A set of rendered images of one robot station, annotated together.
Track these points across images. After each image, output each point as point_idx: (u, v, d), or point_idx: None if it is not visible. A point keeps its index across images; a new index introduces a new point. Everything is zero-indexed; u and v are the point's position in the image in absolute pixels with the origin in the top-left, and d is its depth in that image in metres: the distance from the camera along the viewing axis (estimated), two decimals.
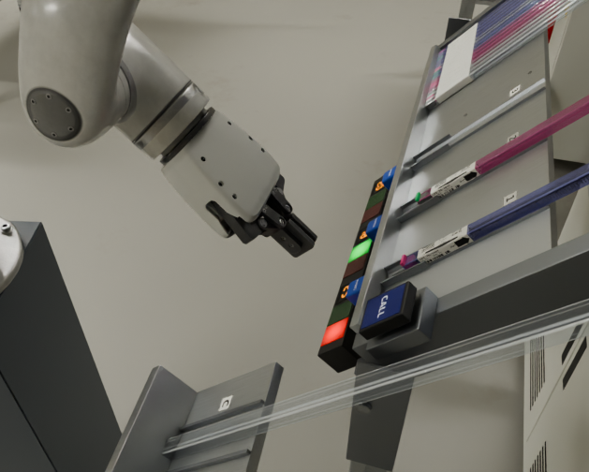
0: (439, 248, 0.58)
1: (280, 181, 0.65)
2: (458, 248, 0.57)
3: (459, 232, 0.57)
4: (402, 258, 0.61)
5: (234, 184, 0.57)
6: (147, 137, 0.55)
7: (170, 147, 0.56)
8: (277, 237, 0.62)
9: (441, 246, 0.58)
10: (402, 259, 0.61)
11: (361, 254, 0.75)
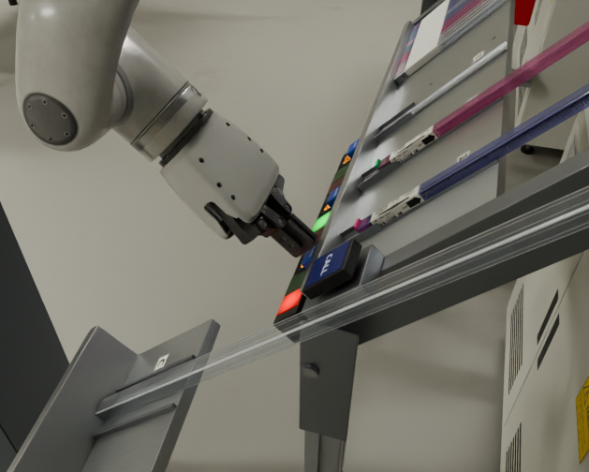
0: (391, 210, 0.56)
1: (280, 181, 0.65)
2: (410, 209, 0.56)
3: (411, 193, 0.55)
4: (356, 221, 0.60)
5: (232, 184, 0.57)
6: (145, 139, 0.55)
7: (169, 149, 0.56)
8: (277, 237, 0.62)
9: (393, 208, 0.56)
10: (356, 223, 0.59)
11: (323, 225, 0.74)
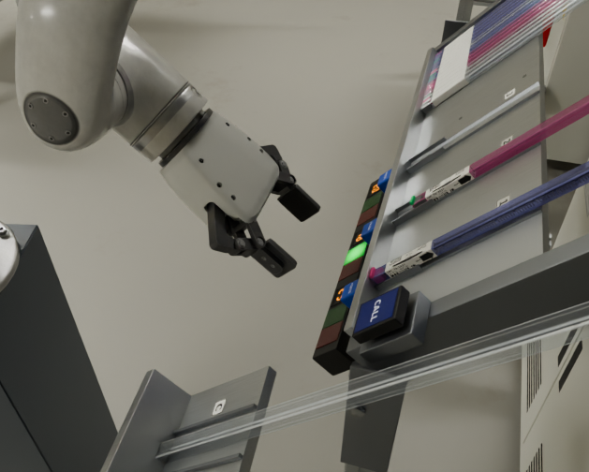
0: (405, 262, 0.60)
1: (275, 152, 0.66)
2: (423, 262, 0.59)
3: (424, 247, 0.59)
4: (371, 270, 0.63)
5: (232, 184, 0.57)
6: (145, 140, 0.55)
7: (169, 149, 0.56)
8: (257, 258, 0.59)
9: (407, 260, 0.60)
10: (371, 272, 0.63)
11: (357, 257, 0.75)
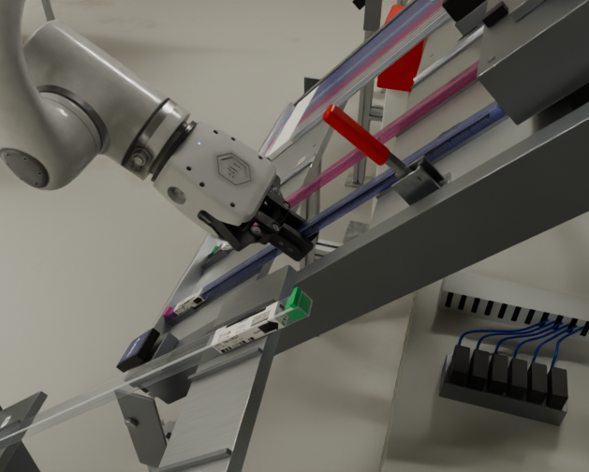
0: (184, 304, 0.76)
1: (239, 244, 0.59)
2: (198, 304, 0.75)
3: (197, 293, 0.75)
4: (167, 308, 0.79)
5: None
6: None
7: None
8: (290, 213, 0.64)
9: (185, 302, 0.75)
10: (166, 310, 0.79)
11: None
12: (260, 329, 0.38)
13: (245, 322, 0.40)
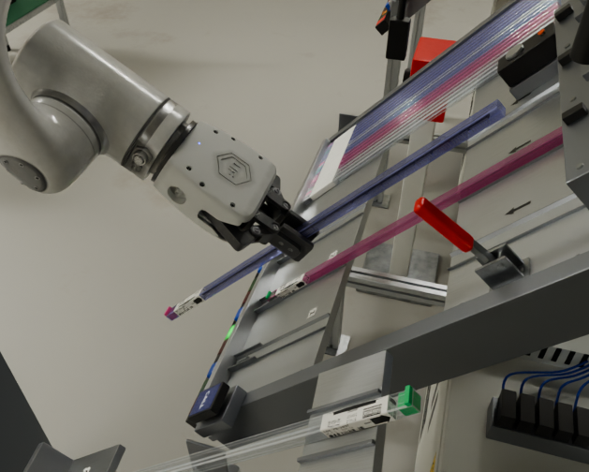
0: (184, 304, 0.76)
1: (239, 244, 0.59)
2: (198, 304, 0.75)
3: (197, 293, 0.75)
4: (167, 308, 0.79)
5: None
6: None
7: None
8: (290, 213, 0.64)
9: (185, 302, 0.75)
10: (166, 310, 0.79)
11: None
12: (372, 420, 0.41)
13: (352, 410, 0.43)
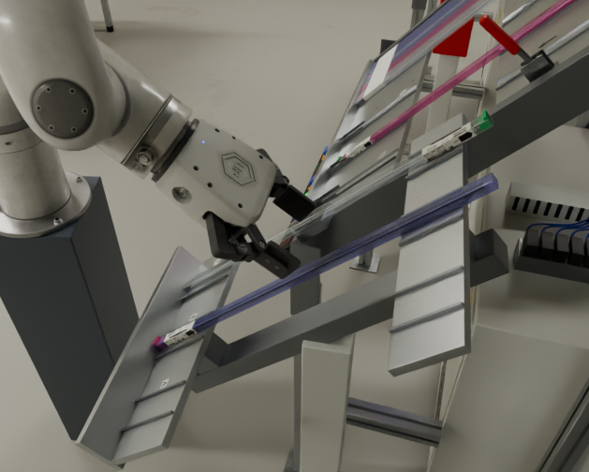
0: (176, 336, 0.79)
1: (219, 253, 0.56)
2: (189, 336, 0.78)
3: (188, 326, 0.78)
4: (155, 338, 0.82)
5: None
6: None
7: None
8: (288, 188, 0.66)
9: (177, 334, 0.78)
10: (155, 340, 0.81)
11: None
12: (459, 139, 0.63)
13: (443, 141, 0.65)
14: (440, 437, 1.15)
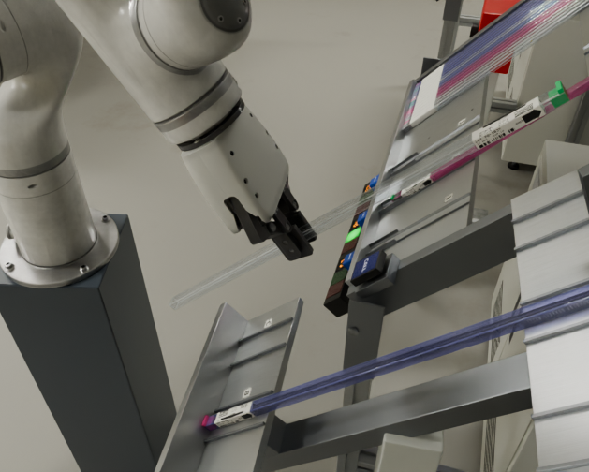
0: (230, 419, 0.68)
1: None
2: (245, 420, 0.68)
3: (245, 407, 0.67)
4: (204, 418, 0.71)
5: (257, 182, 0.55)
6: (178, 122, 0.51)
7: (198, 135, 0.53)
8: (279, 241, 0.61)
9: (231, 417, 0.68)
10: (204, 420, 0.71)
11: (354, 237, 1.06)
12: (523, 119, 0.48)
13: (500, 123, 0.50)
14: None
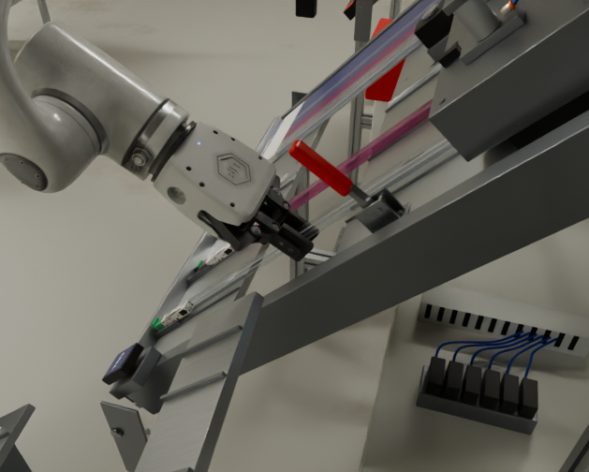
0: None
1: (239, 244, 0.59)
2: None
3: None
4: None
5: None
6: None
7: None
8: (290, 213, 0.64)
9: None
10: None
11: None
12: (173, 313, 0.80)
13: (177, 316, 0.78)
14: None
